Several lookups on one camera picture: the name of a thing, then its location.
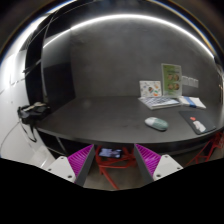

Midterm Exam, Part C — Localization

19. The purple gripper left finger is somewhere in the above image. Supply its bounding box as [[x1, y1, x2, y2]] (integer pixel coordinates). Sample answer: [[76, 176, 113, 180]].
[[47, 145, 95, 186]]

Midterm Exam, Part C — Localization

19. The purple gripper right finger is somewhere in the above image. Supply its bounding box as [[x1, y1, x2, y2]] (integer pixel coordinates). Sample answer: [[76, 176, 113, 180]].
[[134, 144, 182, 182]]

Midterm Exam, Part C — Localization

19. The green and white computer mouse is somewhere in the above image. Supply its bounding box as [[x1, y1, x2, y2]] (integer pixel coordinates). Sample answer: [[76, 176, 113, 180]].
[[145, 117, 168, 131]]

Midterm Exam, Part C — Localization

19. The black mouse pad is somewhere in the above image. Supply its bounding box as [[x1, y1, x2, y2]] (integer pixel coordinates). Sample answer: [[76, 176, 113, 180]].
[[179, 111, 216, 135]]

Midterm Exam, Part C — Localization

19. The red metal chair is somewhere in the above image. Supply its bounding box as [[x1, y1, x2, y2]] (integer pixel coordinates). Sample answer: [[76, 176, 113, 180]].
[[187, 132, 224, 165], [95, 146, 136, 190]]

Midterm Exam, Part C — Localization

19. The smartphone on chair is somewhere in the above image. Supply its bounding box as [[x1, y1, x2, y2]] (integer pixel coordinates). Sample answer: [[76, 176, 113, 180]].
[[99, 148, 122, 159]]

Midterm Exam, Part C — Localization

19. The white keyboard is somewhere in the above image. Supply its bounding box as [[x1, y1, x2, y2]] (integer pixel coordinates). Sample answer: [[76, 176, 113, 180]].
[[139, 97, 180, 110]]

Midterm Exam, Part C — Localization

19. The red metal chair right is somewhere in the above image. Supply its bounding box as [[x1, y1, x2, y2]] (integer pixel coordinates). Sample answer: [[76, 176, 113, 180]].
[[187, 132, 224, 165]]

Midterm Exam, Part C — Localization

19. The white and blue booklet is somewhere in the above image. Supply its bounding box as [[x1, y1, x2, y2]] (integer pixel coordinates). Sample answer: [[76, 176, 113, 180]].
[[179, 96, 206, 109]]

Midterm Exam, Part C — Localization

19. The small white picture card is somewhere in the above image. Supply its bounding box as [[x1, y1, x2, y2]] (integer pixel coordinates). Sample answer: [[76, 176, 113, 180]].
[[140, 81, 162, 97]]

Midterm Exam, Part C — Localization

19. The green standing menu sign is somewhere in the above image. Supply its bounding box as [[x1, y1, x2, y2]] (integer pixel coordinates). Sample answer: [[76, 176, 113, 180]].
[[161, 64, 182, 98]]

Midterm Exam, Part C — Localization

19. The white wall socket plate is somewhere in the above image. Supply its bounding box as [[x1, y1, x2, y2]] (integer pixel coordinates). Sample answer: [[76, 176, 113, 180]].
[[182, 76, 199, 88]]

